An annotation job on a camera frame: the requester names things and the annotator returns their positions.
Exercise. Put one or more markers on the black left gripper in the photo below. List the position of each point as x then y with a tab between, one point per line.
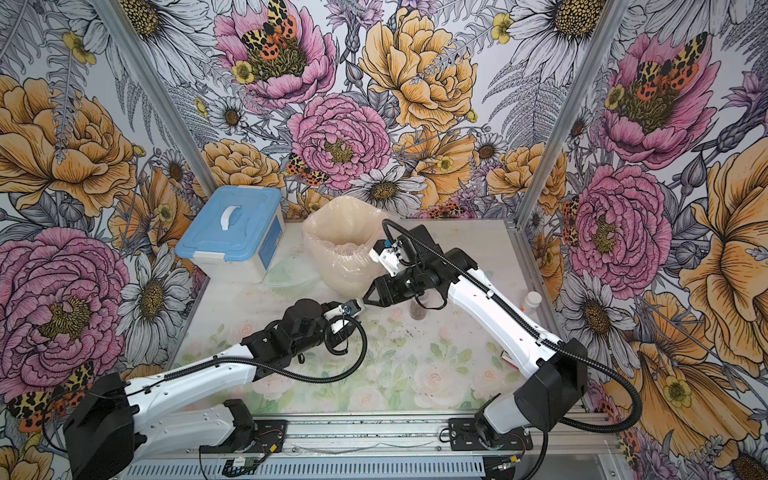
340	336

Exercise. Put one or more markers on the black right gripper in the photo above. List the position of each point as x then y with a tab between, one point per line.
388	293

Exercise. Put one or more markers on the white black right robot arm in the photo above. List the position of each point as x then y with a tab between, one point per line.
555	377

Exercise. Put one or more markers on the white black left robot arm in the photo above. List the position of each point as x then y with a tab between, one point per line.
120	420

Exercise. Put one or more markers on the bin with pink bag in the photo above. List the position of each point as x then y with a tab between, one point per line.
338	238

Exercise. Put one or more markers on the blue lidded storage box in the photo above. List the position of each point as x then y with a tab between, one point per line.
235	236

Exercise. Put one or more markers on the pink white paper packet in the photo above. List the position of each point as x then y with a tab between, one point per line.
507	359

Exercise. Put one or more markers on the small white capped bottle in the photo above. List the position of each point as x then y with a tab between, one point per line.
531	302

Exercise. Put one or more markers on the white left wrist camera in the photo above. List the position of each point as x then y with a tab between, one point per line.
351	308

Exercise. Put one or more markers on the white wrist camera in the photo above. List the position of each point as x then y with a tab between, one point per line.
391	256
351	308

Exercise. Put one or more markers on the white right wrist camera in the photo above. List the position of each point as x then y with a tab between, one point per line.
391	256

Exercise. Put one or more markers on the aluminium front rail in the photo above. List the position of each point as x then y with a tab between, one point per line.
393	446

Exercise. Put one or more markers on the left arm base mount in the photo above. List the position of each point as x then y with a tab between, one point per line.
265	436

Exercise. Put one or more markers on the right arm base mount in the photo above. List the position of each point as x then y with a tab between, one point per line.
463	434

